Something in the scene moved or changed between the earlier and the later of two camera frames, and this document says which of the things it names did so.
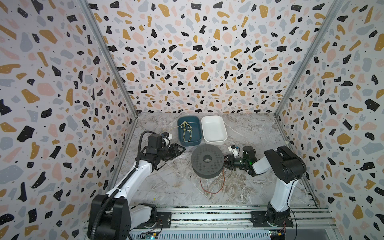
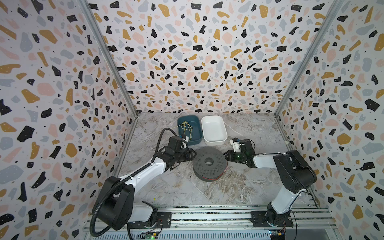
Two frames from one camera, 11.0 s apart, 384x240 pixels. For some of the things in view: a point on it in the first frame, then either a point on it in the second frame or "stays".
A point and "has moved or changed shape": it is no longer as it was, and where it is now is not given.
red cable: (219, 190) has moved or changed shape
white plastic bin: (214, 130) stays
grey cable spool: (207, 161) stays
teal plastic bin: (189, 129) stays
